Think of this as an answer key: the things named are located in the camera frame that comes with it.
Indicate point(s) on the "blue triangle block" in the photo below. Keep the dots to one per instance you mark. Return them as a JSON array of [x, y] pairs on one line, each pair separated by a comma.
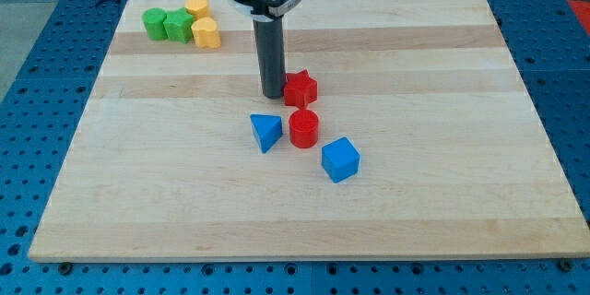
[[267, 130]]

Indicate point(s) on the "blue cube block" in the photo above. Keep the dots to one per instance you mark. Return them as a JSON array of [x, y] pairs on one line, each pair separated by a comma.
[[340, 159]]

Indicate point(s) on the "wooden board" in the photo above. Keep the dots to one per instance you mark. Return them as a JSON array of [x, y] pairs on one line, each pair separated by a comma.
[[455, 163]]

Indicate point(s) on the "red cylinder block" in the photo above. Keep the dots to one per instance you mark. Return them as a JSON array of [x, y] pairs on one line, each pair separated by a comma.
[[303, 128]]

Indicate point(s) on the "yellow heart block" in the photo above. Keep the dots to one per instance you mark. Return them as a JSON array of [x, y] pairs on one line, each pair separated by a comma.
[[206, 34]]

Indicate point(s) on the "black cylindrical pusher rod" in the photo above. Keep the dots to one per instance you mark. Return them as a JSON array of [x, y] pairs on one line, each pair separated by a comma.
[[269, 43]]

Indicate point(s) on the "yellow hexagon block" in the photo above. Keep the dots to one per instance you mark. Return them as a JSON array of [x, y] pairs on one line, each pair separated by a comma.
[[198, 8]]

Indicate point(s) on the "green star block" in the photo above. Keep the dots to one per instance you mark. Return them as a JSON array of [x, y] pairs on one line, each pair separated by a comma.
[[178, 25]]

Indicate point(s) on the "green cylinder block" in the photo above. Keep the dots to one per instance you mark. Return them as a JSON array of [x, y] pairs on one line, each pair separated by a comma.
[[153, 20]]

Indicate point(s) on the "red star block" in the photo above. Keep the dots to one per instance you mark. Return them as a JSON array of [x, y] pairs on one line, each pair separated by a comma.
[[300, 89]]

